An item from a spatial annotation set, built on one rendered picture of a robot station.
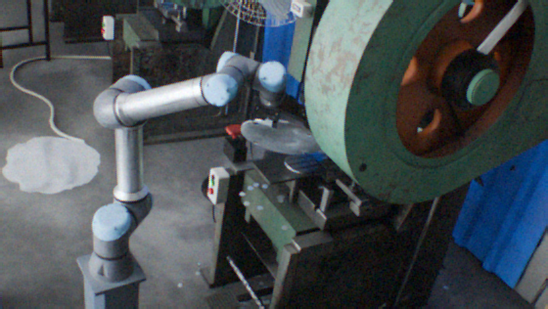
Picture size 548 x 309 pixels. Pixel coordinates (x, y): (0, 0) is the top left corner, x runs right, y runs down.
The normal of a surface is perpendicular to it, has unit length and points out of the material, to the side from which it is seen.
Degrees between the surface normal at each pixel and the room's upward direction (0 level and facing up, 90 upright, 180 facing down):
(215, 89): 90
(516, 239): 90
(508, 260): 90
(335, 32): 77
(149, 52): 90
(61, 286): 0
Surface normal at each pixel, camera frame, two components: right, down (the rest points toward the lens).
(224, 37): 0.46, 0.52
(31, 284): 0.16, -0.84
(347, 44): -0.80, -0.06
